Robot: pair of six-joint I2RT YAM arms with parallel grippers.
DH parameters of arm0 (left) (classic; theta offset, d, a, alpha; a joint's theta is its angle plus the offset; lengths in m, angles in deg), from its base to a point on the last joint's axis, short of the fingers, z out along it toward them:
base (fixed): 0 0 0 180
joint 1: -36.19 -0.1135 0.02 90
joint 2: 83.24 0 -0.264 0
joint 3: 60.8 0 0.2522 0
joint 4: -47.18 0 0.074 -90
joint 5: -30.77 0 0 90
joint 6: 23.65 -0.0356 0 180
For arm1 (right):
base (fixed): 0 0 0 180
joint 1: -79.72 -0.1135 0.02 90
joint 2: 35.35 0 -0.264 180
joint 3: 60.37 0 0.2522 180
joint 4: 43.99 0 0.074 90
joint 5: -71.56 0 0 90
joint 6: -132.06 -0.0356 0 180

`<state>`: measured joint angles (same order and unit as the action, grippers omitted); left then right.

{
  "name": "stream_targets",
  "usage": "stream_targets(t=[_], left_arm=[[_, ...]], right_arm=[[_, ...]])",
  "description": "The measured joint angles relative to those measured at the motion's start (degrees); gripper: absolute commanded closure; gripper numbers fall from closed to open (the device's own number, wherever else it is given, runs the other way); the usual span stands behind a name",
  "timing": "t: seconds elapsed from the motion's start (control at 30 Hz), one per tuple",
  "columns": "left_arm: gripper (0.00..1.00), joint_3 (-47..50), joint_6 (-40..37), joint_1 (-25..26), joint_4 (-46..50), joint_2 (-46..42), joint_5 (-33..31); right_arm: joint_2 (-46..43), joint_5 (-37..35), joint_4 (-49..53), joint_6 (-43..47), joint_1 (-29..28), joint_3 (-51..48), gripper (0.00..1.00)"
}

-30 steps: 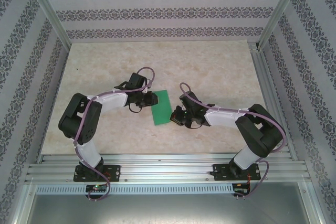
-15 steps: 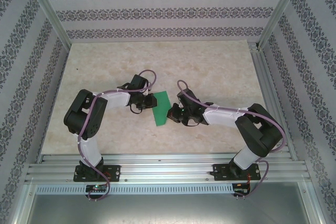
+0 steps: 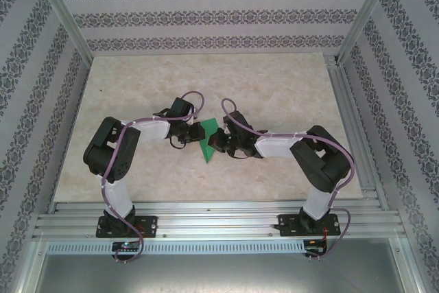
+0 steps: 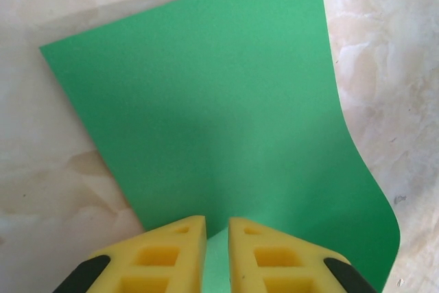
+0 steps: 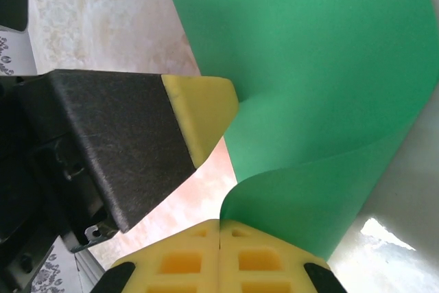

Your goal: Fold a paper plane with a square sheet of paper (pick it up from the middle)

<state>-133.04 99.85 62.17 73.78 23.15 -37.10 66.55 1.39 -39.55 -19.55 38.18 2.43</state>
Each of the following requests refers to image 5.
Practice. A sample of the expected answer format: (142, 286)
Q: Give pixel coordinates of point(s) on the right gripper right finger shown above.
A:
(267, 265)

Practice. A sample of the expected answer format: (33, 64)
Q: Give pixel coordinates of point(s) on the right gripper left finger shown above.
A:
(171, 265)

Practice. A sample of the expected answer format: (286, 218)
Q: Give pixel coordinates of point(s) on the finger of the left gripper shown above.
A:
(120, 128)

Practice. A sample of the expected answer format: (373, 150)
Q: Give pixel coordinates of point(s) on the green square paper sheet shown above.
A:
(308, 66)

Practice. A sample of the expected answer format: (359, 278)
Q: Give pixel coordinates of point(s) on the aluminium mounting rail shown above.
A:
(89, 272)

